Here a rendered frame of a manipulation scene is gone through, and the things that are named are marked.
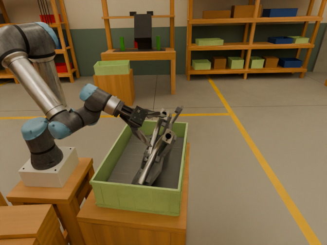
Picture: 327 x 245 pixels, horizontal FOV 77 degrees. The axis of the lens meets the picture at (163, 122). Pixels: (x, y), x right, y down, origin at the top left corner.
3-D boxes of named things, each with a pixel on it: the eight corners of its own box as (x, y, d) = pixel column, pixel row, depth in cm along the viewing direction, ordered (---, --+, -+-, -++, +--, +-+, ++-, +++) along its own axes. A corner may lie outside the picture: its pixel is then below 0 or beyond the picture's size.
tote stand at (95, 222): (131, 208, 195) (121, 138, 157) (186, 214, 188) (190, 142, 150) (102, 296, 136) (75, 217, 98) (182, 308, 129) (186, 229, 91)
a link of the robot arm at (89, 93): (86, 92, 89) (89, 78, 83) (109, 104, 90) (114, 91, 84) (76, 103, 83) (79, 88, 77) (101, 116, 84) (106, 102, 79)
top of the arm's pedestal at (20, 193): (45, 161, 132) (43, 156, 130) (93, 162, 129) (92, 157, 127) (8, 202, 104) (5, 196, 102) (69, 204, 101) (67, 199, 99)
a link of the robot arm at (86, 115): (69, 121, 89) (72, 105, 82) (90, 110, 97) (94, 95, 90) (82, 133, 88) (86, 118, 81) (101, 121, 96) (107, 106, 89)
